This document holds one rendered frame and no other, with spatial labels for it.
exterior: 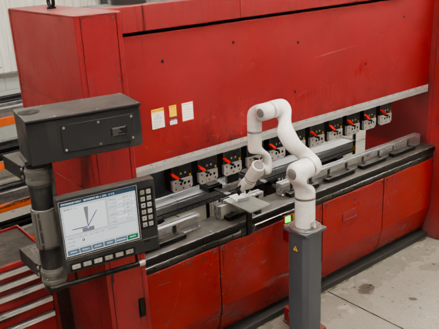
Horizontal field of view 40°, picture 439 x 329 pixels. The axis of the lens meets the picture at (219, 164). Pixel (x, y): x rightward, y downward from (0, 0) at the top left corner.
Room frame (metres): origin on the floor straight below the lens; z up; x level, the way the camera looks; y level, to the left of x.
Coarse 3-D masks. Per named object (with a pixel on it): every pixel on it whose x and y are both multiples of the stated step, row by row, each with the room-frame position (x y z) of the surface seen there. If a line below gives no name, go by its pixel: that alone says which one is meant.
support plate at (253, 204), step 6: (252, 198) 3.64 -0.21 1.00; (258, 198) 3.64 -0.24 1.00; (234, 204) 3.56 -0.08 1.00; (240, 204) 3.55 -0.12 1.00; (246, 204) 3.55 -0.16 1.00; (252, 204) 3.54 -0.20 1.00; (258, 204) 3.54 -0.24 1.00; (264, 204) 3.53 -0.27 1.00; (270, 204) 3.54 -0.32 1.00; (246, 210) 3.46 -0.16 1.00; (252, 210) 3.45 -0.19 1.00
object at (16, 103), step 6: (0, 96) 4.96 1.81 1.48; (6, 96) 4.99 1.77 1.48; (12, 96) 4.99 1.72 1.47; (18, 96) 5.02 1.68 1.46; (0, 102) 4.78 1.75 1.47; (6, 102) 4.78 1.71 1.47; (12, 102) 4.79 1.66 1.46; (18, 102) 4.82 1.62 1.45; (0, 108) 4.58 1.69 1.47; (6, 108) 4.59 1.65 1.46; (12, 108) 4.62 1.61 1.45; (18, 108) 4.65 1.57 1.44; (0, 114) 4.55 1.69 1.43; (6, 114) 4.58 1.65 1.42; (12, 114) 4.61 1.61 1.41
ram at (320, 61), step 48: (384, 0) 4.65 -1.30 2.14; (432, 0) 4.97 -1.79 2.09; (144, 48) 3.30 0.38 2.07; (192, 48) 3.50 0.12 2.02; (240, 48) 3.72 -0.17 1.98; (288, 48) 3.97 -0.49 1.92; (336, 48) 4.27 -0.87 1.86; (384, 48) 4.60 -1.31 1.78; (144, 96) 3.29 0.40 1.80; (192, 96) 3.49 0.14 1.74; (240, 96) 3.71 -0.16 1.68; (288, 96) 3.97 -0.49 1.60; (336, 96) 4.27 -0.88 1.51; (384, 96) 4.62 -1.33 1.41; (144, 144) 3.27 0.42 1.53; (192, 144) 3.47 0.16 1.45; (240, 144) 3.71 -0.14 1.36
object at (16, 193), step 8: (0, 184) 4.85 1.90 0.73; (8, 184) 4.82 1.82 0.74; (16, 184) 4.80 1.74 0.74; (24, 184) 4.85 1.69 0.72; (0, 192) 4.61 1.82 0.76; (8, 192) 4.53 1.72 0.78; (16, 192) 4.57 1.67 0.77; (24, 192) 4.61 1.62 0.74; (0, 200) 4.48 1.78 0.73; (8, 200) 4.52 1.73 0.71
